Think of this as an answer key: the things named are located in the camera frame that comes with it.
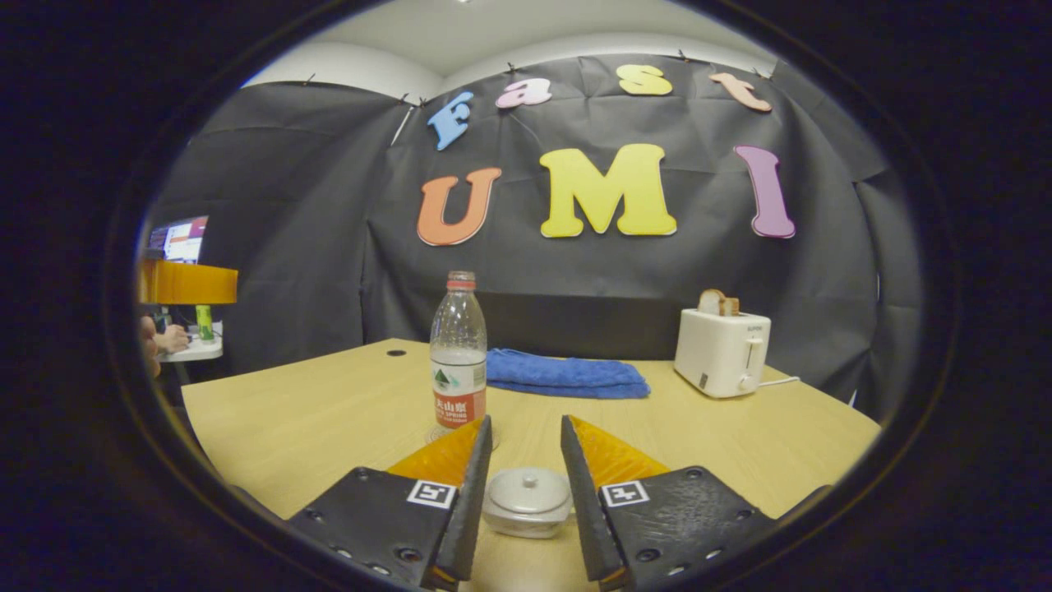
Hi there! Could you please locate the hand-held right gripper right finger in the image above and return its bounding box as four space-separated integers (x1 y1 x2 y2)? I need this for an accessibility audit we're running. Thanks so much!
561 414 779 592

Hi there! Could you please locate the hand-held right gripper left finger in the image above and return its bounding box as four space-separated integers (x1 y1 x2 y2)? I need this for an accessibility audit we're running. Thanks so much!
286 414 494 591

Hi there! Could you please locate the clear plastic water bottle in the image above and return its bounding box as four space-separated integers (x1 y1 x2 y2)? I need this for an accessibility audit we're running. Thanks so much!
429 271 488 430

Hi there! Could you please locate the computer monitor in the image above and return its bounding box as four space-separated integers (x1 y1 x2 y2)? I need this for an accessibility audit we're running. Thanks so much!
146 215 210 266

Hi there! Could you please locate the white side table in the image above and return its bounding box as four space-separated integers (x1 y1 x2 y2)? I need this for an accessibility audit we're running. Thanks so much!
158 333 224 363

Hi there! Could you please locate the blue folded towel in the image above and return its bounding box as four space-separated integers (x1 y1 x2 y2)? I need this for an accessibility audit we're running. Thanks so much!
485 348 651 400

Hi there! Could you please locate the white toaster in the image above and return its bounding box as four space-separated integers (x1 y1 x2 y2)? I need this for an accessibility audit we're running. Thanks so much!
674 308 773 400

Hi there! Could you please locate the black backdrop cloth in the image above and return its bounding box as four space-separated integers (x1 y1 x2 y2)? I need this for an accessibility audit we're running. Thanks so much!
144 53 925 424

